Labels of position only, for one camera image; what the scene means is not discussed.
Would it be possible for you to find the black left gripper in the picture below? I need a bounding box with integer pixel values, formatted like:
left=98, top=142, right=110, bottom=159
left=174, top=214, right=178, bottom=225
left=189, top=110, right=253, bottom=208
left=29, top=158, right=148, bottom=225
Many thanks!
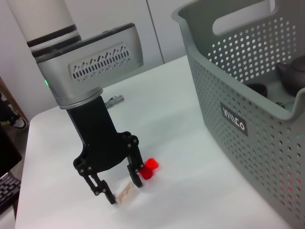
left=65, top=95, right=146, bottom=206

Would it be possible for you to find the translucent clear toy brick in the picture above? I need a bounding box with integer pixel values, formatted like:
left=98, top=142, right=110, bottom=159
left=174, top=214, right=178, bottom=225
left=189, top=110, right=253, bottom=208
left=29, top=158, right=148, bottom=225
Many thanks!
left=113, top=181, right=138, bottom=206

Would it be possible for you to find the small red toy brick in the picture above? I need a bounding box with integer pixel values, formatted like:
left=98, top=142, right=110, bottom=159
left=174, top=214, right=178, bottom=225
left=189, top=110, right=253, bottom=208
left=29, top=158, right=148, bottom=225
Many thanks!
left=144, top=157, right=160, bottom=171

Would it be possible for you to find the glass teacup with black base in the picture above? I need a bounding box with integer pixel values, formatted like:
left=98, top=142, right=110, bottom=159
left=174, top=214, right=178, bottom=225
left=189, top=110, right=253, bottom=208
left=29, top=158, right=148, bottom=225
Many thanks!
left=245, top=83, right=269, bottom=97

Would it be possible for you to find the grey perforated plastic storage bin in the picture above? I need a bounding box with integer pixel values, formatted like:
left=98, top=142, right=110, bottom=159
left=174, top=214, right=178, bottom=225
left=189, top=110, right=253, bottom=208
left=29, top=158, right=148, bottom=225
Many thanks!
left=171, top=0, right=305, bottom=229

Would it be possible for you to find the silver plug on left gripper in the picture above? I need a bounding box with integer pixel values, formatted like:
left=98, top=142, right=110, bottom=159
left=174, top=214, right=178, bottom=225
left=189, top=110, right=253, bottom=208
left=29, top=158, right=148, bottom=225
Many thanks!
left=104, top=94, right=125, bottom=108

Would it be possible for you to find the black computer keyboard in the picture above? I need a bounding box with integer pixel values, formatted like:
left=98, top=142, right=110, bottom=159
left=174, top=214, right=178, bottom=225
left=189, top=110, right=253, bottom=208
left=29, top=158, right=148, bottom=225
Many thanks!
left=0, top=176, right=21, bottom=213

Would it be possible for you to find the black and white sneaker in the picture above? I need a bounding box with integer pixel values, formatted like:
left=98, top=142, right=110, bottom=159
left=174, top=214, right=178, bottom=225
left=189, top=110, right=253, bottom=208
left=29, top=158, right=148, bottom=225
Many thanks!
left=13, top=116, right=28, bottom=130

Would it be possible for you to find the wooden chair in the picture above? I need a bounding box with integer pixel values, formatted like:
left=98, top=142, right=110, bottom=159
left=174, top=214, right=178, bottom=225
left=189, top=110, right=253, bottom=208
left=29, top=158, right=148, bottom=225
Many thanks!
left=0, top=77, right=31, bottom=125

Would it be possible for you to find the dark clay teapot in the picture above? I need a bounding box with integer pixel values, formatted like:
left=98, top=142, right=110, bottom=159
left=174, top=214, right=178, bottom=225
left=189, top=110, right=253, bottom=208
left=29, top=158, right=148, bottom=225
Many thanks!
left=275, top=55, right=305, bottom=97

